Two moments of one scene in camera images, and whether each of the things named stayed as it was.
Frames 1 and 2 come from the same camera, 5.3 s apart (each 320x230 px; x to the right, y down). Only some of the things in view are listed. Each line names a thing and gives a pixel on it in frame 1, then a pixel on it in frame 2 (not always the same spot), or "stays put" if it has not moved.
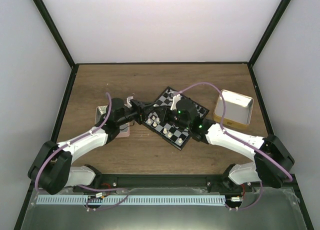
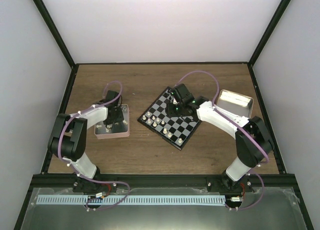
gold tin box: [238, 108] stays put
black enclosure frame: [117, 181] stays put
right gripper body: [167, 118] → [178, 112]
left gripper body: [138, 115] → [117, 118]
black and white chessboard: [171, 131] stays put
